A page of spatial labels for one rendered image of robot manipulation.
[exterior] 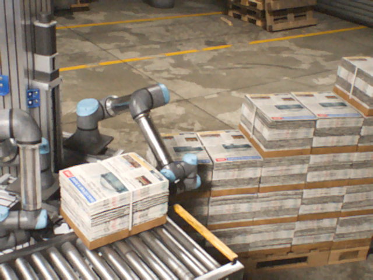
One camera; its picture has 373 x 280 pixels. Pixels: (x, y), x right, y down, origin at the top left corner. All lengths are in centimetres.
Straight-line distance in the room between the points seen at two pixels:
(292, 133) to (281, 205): 47
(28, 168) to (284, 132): 141
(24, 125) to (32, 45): 61
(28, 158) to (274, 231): 168
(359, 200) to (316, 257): 46
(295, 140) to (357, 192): 62
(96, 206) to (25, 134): 39
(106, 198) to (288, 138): 121
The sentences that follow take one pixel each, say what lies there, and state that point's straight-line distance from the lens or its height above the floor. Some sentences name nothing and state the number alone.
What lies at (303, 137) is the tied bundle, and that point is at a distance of 294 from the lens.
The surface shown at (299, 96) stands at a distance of 317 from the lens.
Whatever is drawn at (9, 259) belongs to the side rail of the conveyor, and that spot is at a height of 80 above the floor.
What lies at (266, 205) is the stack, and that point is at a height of 52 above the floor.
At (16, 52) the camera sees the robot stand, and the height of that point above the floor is 140.
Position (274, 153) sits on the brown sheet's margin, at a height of 86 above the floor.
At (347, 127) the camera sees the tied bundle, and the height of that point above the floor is 100.
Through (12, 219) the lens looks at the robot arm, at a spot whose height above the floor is 93.
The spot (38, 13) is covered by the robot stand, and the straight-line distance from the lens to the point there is 256.
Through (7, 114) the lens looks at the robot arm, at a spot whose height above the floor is 133.
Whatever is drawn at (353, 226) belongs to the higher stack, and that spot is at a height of 29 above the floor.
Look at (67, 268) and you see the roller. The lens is 210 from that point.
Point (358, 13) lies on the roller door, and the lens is 1039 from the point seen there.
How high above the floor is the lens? 218
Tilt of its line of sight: 27 degrees down
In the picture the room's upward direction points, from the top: 5 degrees clockwise
